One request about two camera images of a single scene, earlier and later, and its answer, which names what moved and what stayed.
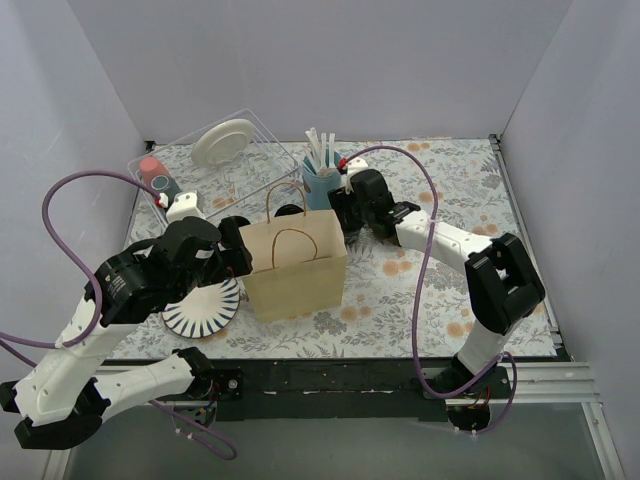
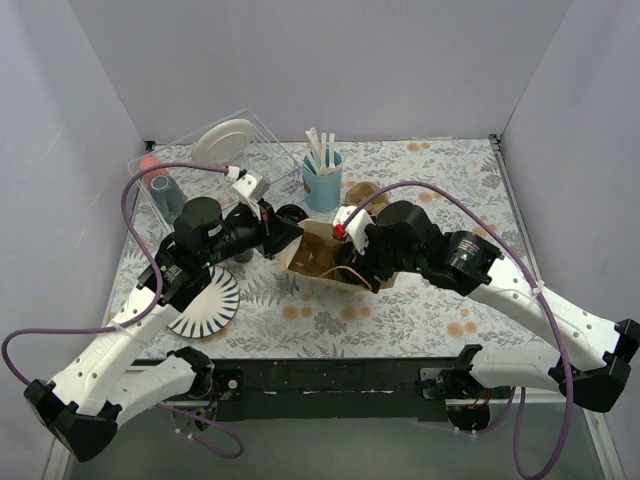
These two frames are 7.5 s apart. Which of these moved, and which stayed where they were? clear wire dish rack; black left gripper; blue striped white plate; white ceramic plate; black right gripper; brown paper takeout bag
Moved: black right gripper; black left gripper; brown paper takeout bag
Stayed: clear wire dish rack; blue striped white plate; white ceramic plate
